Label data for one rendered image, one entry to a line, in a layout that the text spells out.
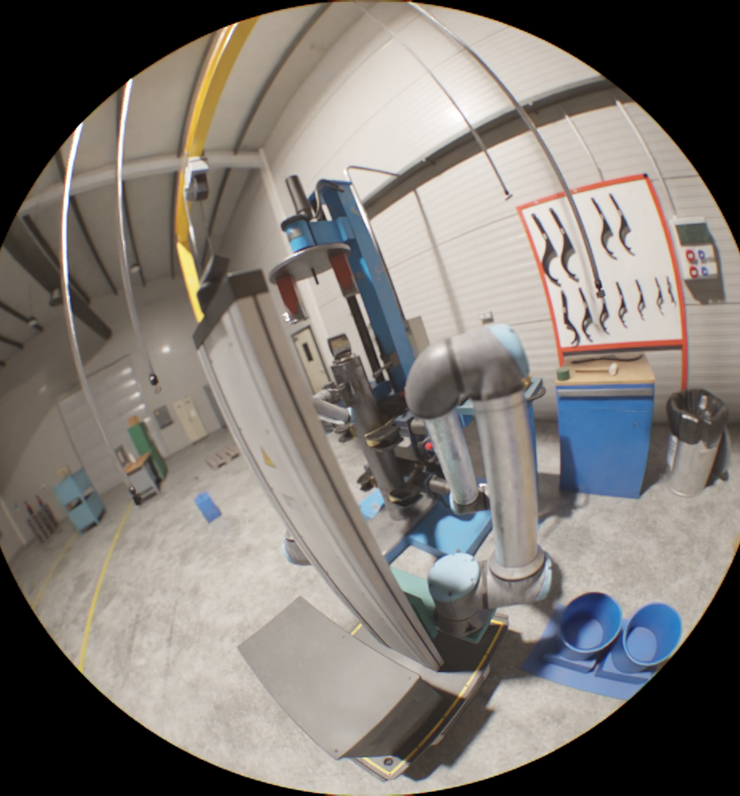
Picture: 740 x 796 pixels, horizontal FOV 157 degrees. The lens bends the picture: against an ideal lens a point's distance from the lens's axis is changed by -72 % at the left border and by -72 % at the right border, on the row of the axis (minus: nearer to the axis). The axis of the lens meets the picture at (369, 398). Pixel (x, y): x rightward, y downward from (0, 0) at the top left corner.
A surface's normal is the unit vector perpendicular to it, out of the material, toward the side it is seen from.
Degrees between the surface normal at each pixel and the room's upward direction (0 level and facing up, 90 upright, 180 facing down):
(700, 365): 90
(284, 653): 0
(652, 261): 90
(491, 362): 80
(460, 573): 5
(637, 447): 90
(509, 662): 0
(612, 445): 90
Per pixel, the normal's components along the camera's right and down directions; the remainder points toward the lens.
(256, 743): -0.33, -0.91
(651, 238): -0.72, 0.41
